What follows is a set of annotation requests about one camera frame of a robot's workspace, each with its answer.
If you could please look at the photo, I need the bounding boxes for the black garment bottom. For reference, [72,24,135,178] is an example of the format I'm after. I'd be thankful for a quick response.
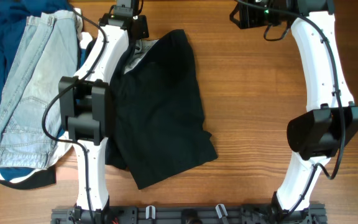
[0,166,57,190]

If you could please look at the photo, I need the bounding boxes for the light blue denim jeans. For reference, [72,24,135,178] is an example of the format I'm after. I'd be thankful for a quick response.
[0,10,78,169]

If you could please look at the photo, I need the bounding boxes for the white garment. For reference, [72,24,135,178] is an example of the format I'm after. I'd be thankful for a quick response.
[0,7,93,184]

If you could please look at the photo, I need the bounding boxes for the black shorts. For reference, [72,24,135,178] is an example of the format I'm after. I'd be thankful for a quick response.
[106,29,218,189]

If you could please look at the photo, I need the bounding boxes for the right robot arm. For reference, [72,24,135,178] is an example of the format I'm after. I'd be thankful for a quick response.
[229,0,358,220]

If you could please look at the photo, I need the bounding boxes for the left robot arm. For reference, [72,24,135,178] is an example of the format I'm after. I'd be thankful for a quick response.
[58,1,149,223]

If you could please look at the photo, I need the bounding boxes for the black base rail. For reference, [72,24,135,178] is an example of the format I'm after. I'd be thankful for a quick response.
[50,203,328,224]

